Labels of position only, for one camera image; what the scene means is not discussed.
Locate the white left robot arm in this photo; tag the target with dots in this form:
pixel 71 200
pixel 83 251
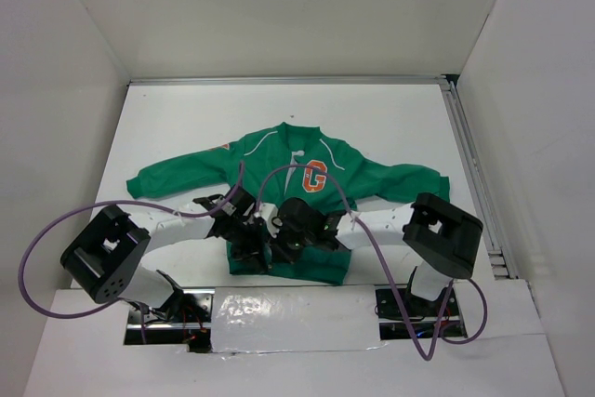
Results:
pixel 106 257

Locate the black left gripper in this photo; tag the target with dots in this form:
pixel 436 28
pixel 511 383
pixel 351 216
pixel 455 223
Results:
pixel 252 252

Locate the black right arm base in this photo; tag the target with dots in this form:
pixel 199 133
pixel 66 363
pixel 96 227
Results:
pixel 422 313

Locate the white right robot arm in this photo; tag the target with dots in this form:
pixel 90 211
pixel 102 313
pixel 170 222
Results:
pixel 446 237

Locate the green zip jacket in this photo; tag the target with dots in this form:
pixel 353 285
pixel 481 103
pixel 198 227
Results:
pixel 288 161

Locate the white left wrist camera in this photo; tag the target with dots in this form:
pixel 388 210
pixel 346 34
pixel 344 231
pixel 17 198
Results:
pixel 255 221

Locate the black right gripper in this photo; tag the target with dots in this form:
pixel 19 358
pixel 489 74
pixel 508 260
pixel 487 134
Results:
pixel 279 248

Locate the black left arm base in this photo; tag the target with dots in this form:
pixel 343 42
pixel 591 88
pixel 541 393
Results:
pixel 187 325

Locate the white cover panel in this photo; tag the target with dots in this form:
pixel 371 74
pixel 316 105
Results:
pixel 294 319

